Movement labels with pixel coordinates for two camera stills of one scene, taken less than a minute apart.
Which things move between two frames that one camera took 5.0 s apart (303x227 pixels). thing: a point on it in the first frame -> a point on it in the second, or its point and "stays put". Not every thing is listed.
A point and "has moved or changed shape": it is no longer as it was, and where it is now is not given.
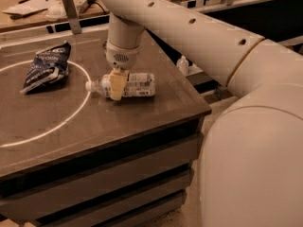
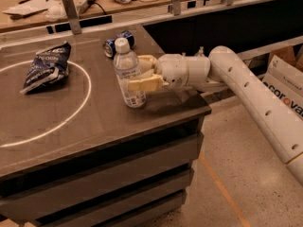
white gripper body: x=122 y=57 -> x=174 y=69
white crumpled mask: x=57 y=12 stays put
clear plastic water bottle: x=137 y=84 has moved or changed shape
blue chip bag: x=49 y=66 stays put
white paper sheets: x=31 y=7 stays put
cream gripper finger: x=117 y=83 -> x=148 y=84
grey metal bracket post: x=71 y=11 stays put
